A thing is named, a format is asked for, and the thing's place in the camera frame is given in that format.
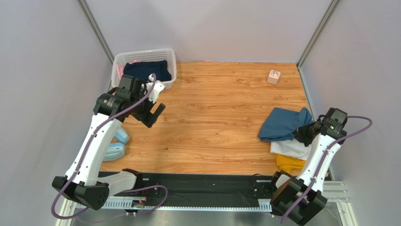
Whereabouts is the aluminium corner post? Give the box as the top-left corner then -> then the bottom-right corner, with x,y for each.
297,0 -> 342,70
76,0 -> 114,65

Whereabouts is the right aluminium corner post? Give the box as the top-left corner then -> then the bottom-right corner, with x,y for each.
297,0 -> 342,70

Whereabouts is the white folded t shirt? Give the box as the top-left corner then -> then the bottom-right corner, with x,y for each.
270,139 -> 312,161

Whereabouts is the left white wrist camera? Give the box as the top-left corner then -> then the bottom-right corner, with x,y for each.
146,73 -> 166,104

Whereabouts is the navy folded t shirt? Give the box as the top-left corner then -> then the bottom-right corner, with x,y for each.
123,60 -> 172,82

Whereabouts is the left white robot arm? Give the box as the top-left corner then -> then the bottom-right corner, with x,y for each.
52,73 -> 165,210

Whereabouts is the pink cube block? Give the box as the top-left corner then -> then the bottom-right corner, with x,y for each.
266,70 -> 281,85

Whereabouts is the light blue plastic object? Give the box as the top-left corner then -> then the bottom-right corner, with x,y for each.
103,128 -> 130,162

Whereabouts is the left aluminium corner post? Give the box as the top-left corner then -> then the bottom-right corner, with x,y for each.
76,0 -> 114,65

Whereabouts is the pink t shirt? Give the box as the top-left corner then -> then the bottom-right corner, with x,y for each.
116,64 -> 125,80

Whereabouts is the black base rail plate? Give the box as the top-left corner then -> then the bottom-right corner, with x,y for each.
98,171 -> 282,208

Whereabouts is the white plastic laundry basket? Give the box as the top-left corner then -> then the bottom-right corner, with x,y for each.
111,48 -> 177,89

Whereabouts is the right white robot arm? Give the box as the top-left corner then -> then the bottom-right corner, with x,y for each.
269,108 -> 347,226

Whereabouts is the teal blue t shirt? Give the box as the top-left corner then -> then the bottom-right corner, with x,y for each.
257,107 -> 313,142

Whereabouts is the yellow folded t shirt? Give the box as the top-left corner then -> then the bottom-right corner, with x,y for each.
275,154 -> 306,175

